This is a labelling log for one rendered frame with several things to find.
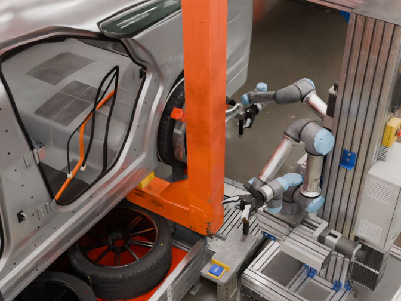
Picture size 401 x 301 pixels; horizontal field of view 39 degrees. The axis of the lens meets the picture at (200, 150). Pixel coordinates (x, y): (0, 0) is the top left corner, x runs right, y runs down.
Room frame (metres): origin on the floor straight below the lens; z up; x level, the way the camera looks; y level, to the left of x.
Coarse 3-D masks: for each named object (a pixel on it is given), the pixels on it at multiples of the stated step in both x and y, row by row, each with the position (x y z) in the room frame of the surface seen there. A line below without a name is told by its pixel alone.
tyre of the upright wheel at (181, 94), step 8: (176, 80) 3.20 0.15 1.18; (176, 88) 3.12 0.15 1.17; (176, 96) 3.06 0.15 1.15; (184, 96) 3.09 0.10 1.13; (168, 104) 3.03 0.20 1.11; (176, 104) 3.02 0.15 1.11; (168, 112) 2.98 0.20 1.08; (160, 120) 2.97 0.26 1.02; (168, 120) 2.95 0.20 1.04; (160, 128) 2.95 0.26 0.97; (168, 128) 2.93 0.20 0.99; (160, 136) 2.92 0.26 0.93; (168, 136) 2.92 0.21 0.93; (160, 144) 2.92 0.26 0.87; (168, 144) 2.92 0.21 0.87; (160, 152) 2.93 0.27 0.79; (168, 152) 2.91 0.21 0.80; (160, 160) 2.97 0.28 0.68; (168, 160) 2.92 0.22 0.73; (176, 160) 2.98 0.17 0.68
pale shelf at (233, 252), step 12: (228, 240) 2.45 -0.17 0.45; (240, 240) 2.44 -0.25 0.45; (252, 240) 2.44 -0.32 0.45; (216, 252) 2.35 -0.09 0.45; (228, 252) 2.35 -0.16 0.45; (240, 252) 2.35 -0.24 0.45; (228, 264) 2.25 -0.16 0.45; (240, 264) 2.27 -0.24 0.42; (204, 276) 2.18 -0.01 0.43; (228, 276) 2.16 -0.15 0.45
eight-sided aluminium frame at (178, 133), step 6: (180, 126) 2.97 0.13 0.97; (174, 132) 2.92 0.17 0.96; (180, 132) 2.91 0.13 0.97; (174, 138) 2.92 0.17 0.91; (180, 138) 2.90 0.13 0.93; (174, 144) 2.92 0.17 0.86; (180, 144) 2.90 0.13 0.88; (174, 150) 2.93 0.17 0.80; (180, 150) 2.90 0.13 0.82; (180, 156) 2.90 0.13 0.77; (186, 156) 2.94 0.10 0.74; (186, 162) 2.94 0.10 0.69
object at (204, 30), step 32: (192, 0) 2.45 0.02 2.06; (224, 0) 2.51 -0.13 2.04; (192, 32) 2.45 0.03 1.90; (224, 32) 2.51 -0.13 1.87; (192, 64) 2.45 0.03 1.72; (224, 64) 2.52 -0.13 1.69; (192, 96) 2.46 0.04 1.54; (224, 96) 2.52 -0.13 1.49; (192, 128) 2.46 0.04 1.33; (224, 128) 2.52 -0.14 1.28; (192, 160) 2.46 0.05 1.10; (192, 192) 2.47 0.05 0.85; (192, 224) 2.47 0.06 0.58
